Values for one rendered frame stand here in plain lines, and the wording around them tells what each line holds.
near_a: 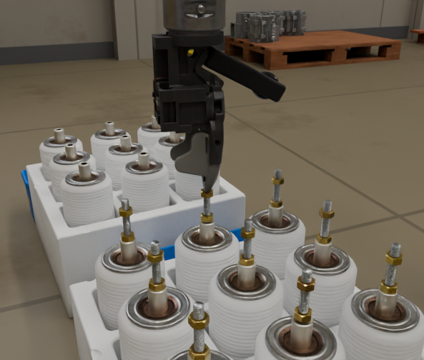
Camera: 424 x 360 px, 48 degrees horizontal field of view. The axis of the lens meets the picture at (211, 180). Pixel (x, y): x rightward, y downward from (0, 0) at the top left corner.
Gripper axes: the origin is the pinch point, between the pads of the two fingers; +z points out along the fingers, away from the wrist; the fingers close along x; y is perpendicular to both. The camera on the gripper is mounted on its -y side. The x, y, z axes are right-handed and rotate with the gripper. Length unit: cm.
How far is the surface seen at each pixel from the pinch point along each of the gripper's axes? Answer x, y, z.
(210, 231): 1.0, 0.4, 7.7
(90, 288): -1.6, 18.2, 16.5
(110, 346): 11.4, 15.7, 16.5
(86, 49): -316, 24, 27
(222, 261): 4.5, -0.6, 10.7
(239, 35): -302, -90, 18
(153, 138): -51, 3, 11
